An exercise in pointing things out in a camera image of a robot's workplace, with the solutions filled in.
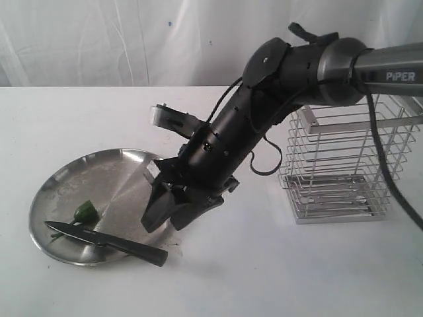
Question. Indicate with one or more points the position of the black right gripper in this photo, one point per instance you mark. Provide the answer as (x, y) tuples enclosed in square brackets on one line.
[(190, 185)]

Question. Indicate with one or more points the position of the black kitchen knife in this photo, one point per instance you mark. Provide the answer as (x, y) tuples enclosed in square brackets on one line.
[(144, 252)]

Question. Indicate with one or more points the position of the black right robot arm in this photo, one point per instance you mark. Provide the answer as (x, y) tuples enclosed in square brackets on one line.
[(277, 80)]

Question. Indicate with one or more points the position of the wire metal utensil rack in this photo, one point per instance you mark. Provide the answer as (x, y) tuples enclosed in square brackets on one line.
[(331, 172)]

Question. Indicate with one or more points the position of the green vegetable with stem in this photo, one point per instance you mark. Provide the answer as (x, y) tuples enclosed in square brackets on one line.
[(85, 216)]

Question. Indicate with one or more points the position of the white backdrop curtain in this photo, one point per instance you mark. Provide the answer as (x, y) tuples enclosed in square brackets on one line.
[(175, 43)]

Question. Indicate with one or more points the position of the round steel plate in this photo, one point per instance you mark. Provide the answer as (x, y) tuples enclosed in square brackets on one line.
[(114, 181)]

